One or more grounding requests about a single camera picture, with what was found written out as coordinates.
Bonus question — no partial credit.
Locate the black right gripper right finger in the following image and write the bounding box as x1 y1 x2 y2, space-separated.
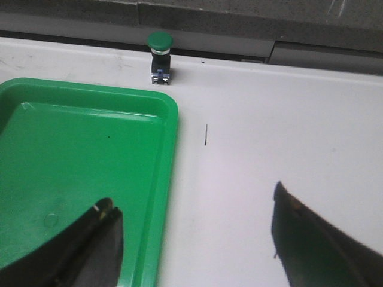
271 182 382 286

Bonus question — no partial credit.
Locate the green mushroom push button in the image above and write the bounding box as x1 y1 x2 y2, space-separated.
147 31 174 84

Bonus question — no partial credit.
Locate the grey stone platform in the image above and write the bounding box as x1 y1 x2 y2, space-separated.
1 1 382 65

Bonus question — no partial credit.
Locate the green plastic tray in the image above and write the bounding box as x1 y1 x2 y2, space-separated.
1 78 178 286

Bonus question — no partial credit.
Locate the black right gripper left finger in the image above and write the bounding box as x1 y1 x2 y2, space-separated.
1 198 124 286

